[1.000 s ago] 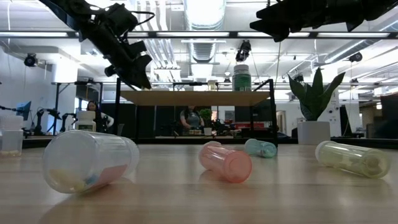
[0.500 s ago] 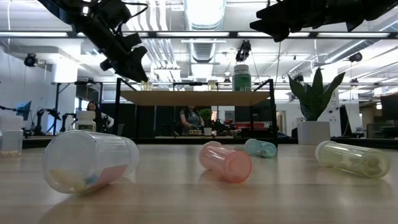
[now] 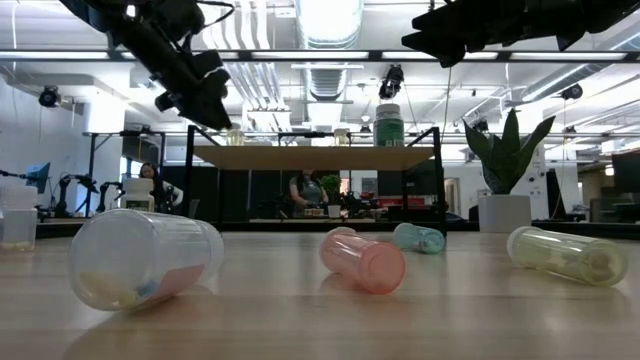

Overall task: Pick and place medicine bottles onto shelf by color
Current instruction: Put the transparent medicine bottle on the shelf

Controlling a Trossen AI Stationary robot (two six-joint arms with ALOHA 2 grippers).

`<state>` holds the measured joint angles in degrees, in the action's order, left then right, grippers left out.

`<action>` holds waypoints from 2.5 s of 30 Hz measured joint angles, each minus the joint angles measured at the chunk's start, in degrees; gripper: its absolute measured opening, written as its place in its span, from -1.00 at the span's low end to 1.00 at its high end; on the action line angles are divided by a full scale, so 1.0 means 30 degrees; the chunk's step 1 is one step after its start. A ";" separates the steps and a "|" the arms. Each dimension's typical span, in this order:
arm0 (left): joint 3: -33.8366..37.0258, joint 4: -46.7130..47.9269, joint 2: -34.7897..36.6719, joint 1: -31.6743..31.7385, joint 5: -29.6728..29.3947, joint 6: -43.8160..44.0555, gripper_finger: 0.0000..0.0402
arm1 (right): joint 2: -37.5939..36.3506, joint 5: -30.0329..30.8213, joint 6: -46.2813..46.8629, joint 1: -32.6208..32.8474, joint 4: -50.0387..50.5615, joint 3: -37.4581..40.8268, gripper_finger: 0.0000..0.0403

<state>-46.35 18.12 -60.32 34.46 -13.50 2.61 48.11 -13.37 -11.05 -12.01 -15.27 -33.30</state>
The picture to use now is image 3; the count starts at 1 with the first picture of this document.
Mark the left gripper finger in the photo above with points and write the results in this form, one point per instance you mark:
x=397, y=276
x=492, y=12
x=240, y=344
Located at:
x=197, y=107
x=217, y=105

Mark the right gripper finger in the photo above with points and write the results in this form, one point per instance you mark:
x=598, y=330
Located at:
x=442, y=45
x=460, y=17

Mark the large green-label bottle white cap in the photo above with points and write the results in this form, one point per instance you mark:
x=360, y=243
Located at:
x=389, y=127

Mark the teal pill bottle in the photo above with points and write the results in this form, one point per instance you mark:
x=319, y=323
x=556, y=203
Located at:
x=419, y=239

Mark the long red pill bottle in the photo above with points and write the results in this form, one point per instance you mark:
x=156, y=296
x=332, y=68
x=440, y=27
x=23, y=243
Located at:
x=360, y=257

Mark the yellow-green pill bottle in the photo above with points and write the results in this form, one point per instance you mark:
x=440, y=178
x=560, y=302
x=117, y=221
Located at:
x=567, y=255

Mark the black background robot arm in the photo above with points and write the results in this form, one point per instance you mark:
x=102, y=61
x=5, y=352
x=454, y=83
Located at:
x=105, y=195
x=64, y=195

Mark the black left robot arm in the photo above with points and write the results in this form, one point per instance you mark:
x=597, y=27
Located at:
x=140, y=35

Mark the person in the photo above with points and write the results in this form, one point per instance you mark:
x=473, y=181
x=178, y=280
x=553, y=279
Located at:
x=150, y=175
x=307, y=192

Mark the small plant in white pot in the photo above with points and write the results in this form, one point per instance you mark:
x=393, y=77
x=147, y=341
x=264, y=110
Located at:
x=331, y=187

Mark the wide clear pill bottle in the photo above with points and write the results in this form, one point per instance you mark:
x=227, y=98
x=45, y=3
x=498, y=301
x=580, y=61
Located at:
x=140, y=255

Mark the blue screen monitor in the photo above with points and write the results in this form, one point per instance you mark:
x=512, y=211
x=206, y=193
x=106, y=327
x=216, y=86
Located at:
x=39, y=177

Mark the black monitor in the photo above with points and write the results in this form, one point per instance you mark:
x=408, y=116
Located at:
x=626, y=172

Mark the snake plant in white pot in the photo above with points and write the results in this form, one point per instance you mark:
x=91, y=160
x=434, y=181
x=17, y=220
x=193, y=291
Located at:
x=505, y=212

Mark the black ceiling camera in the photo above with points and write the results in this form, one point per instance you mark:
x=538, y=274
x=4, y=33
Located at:
x=48, y=96
x=571, y=91
x=391, y=82

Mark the wooden shelf black metal frame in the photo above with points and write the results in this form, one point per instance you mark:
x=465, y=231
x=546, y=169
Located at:
x=310, y=157

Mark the silver ventilation duct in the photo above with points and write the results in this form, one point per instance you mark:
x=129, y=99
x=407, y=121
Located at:
x=327, y=25

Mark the black background workstation frame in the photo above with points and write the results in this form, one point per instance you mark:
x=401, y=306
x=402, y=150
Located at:
x=92, y=170

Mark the black aluminium rig frame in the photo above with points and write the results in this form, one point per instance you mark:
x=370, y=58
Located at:
x=590, y=230

